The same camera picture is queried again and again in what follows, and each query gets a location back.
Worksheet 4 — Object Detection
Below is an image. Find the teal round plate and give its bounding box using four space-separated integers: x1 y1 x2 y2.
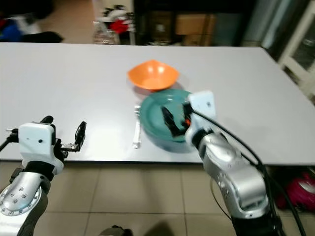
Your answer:
138 88 195 143

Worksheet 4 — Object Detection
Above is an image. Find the orange bowl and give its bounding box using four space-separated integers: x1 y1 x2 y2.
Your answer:
126 59 180 92

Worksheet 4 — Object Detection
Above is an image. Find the black bag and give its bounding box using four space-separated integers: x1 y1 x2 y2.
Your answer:
22 31 64 44

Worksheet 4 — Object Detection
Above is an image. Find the brown cardboard box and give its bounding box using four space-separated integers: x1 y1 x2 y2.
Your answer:
175 13 217 35

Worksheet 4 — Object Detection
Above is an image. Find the blue cloth item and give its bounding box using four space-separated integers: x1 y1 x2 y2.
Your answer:
0 21 26 43

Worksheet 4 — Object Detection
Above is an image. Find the dark robot foot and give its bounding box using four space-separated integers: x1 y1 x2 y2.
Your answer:
99 225 127 236

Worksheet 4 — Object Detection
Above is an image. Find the clear plastic bottle pack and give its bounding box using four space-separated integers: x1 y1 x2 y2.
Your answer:
93 22 118 45

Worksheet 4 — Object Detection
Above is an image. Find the red cloth item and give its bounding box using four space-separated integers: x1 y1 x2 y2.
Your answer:
111 18 130 34

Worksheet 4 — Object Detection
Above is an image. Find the white chair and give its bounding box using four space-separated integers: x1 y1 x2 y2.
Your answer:
277 14 315 98

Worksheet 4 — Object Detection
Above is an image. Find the pink bag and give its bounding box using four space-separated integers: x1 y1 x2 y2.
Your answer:
275 171 315 213

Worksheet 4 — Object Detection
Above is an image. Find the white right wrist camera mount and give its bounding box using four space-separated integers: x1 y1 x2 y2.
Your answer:
188 90 218 131

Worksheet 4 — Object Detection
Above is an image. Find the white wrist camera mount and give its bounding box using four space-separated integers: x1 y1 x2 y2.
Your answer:
18 122 58 171
188 90 218 131

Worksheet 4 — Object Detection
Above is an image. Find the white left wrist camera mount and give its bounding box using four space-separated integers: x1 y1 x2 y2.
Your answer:
18 122 58 171

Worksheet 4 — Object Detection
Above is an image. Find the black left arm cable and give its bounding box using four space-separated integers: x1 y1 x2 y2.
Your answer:
0 129 21 152

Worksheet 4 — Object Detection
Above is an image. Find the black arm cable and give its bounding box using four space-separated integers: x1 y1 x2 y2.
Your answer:
191 110 307 236
0 129 21 152

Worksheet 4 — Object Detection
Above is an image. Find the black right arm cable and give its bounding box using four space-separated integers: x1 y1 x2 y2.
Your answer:
191 110 307 236

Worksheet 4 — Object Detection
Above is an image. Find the thin black hanging cable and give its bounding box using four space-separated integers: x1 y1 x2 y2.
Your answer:
209 176 233 221

